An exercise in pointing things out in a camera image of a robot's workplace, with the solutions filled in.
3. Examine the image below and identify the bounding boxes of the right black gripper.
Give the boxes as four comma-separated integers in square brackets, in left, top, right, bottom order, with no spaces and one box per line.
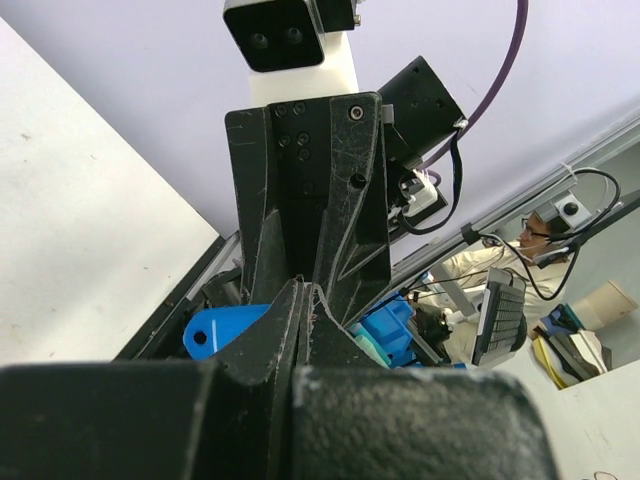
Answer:
[225,92,391,323]

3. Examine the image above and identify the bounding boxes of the beige cylindrical container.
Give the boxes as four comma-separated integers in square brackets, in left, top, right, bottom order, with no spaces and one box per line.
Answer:
[571,280,639,331]

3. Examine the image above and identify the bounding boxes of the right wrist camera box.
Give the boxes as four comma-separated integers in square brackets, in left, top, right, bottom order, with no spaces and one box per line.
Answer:
[223,0,325,73]

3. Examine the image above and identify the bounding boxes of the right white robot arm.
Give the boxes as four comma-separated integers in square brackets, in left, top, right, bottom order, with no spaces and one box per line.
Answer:
[225,57,464,324]

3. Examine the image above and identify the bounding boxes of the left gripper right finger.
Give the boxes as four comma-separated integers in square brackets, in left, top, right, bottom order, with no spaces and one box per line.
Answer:
[289,284,559,480]

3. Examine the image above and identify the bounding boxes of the blue plastic bin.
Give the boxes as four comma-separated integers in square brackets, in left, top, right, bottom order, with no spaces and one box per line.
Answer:
[361,294,414,368]

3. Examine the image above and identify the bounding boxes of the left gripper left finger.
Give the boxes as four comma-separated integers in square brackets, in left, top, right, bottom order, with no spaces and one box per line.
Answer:
[1,279,305,479]

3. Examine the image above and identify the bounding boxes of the black keyboard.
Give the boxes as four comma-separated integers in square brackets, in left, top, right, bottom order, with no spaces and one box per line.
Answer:
[471,267,527,367]

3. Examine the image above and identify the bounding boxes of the seated person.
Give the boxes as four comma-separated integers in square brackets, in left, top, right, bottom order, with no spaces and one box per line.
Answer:
[408,213,575,363]

